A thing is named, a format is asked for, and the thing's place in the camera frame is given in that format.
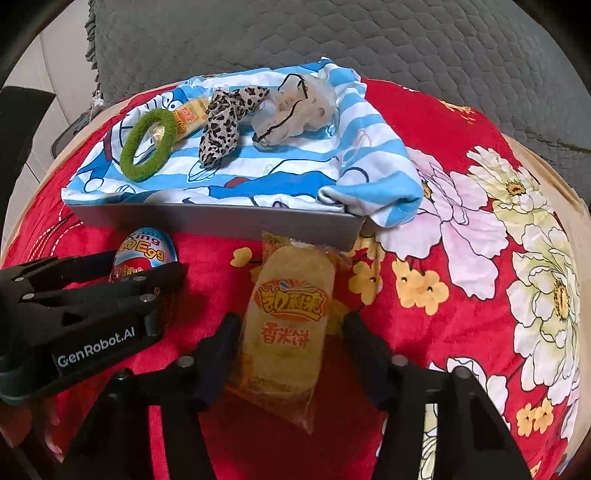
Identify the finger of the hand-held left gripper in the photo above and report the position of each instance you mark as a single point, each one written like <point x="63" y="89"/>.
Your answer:
<point x="55" y="272"/>
<point x="138" y="286"/>

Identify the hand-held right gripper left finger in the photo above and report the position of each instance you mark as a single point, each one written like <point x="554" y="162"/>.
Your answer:
<point x="221" y="350"/>

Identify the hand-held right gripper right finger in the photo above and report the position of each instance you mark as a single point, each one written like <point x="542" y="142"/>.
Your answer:
<point x="364" y="350"/>

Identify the egg-shaped toy candy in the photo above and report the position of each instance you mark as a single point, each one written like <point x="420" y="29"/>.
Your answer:
<point x="143" y="251"/>

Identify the yellow rice cracker packet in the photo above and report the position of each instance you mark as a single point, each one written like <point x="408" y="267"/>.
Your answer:
<point x="286" y="323"/>
<point x="191" y="115"/>

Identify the grey box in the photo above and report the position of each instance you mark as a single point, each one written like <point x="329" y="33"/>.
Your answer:
<point x="221" y="221"/>

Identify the beige sheer scrunchie black trim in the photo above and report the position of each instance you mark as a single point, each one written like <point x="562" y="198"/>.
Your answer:
<point x="295" y="108"/>

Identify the person's left hand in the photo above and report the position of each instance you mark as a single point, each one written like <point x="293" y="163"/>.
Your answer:
<point x="48" y="424"/>

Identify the red floral blanket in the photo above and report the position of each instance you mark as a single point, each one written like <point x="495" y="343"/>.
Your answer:
<point x="461" y="277"/>

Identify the grey round plastic object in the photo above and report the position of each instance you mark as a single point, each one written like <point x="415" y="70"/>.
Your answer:
<point x="71" y="131"/>

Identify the black furniture panel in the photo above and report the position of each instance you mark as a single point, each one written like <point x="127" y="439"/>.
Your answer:
<point x="23" y="115"/>

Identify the leopard print scrunchie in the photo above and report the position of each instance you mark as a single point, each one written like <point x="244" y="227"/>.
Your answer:
<point x="221" y="129"/>

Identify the blue striped cartoon cloth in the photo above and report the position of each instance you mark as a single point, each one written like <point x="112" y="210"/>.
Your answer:
<point x="295" y="157"/>

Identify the grey quilted cushion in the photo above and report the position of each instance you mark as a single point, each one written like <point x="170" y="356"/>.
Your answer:
<point x="369" y="41"/>

